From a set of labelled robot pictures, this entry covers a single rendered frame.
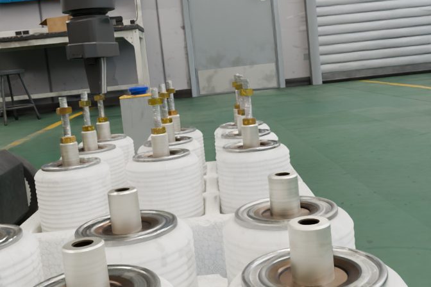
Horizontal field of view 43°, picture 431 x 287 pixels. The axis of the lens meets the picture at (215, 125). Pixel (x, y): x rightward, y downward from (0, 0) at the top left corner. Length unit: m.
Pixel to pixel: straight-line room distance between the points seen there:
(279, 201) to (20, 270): 0.19
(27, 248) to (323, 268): 0.23
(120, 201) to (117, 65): 5.50
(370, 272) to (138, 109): 0.84
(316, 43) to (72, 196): 5.29
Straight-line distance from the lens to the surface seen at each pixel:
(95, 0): 0.93
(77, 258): 0.29
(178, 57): 5.84
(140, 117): 1.09
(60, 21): 5.50
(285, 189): 0.40
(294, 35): 5.95
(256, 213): 0.41
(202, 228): 0.66
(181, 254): 0.39
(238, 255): 0.39
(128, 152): 0.94
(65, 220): 0.71
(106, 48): 0.94
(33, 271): 0.44
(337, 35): 5.99
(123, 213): 0.40
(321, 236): 0.28
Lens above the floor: 0.37
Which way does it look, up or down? 7 degrees down
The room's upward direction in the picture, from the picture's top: 6 degrees counter-clockwise
